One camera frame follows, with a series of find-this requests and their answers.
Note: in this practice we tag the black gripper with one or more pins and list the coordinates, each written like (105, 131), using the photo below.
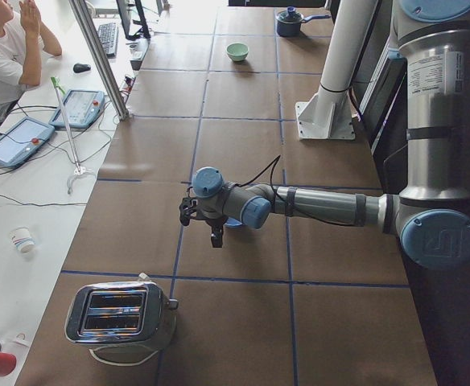
(214, 223)

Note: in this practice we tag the blue bowl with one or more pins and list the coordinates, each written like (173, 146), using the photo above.
(233, 223)

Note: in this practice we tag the green bowl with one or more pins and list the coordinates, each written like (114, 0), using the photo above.
(237, 52)

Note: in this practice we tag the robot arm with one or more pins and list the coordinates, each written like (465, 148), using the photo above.
(430, 214)

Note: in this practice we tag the white chrome toaster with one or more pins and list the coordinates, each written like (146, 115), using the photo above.
(122, 317)

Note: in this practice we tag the reacher grabber stick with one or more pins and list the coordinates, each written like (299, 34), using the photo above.
(80, 170)

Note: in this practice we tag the white mounting pillar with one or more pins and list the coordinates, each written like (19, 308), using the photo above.
(327, 115)

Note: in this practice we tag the far teach pendant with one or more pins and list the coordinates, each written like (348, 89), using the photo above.
(82, 107)

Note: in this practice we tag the teach pendant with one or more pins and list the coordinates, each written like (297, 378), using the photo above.
(22, 141)
(82, 107)

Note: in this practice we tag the paper cup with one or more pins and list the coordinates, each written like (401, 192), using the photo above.
(22, 239)

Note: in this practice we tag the near teach pendant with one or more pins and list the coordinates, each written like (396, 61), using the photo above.
(22, 141)

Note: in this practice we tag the black computer mouse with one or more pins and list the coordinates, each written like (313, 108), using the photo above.
(80, 68)

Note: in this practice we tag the blue saucepan with lid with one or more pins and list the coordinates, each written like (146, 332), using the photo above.
(289, 21)

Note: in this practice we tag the black keyboard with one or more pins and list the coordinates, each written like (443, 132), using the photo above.
(108, 36)

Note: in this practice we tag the black monitor stand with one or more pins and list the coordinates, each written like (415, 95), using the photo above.
(133, 19)

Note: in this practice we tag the person in white shirt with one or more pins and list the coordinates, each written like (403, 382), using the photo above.
(24, 38)

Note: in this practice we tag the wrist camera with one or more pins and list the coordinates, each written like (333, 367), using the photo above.
(187, 210)

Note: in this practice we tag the aluminium frame post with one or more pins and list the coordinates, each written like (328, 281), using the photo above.
(88, 29)

